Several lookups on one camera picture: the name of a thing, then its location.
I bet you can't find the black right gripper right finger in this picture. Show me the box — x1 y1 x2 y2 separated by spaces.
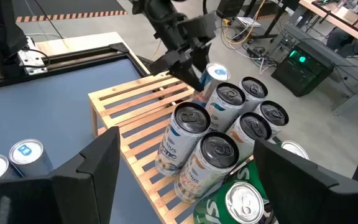
253 138 358 224

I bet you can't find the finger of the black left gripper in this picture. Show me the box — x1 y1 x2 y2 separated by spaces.
149 55 204 93
193 43 213 73

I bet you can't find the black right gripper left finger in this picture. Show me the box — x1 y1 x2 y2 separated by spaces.
0 126 121 224

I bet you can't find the white Celsius can blue band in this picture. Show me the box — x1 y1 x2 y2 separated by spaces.
154 101 211 177
204 82 247 133
238 76 269 114

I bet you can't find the wooden slatted shelf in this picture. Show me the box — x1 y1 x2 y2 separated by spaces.
88 70 260 224

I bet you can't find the black green-lit computer tower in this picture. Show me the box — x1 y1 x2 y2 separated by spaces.
270 42 335 97

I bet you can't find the black hazard-striped floor mat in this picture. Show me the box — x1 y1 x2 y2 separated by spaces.
0 0 129 26

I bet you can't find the grey-framed wooden desk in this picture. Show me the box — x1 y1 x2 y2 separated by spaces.
283 0 358 116

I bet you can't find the yellow cable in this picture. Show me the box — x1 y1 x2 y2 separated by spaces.
222 0 267 44

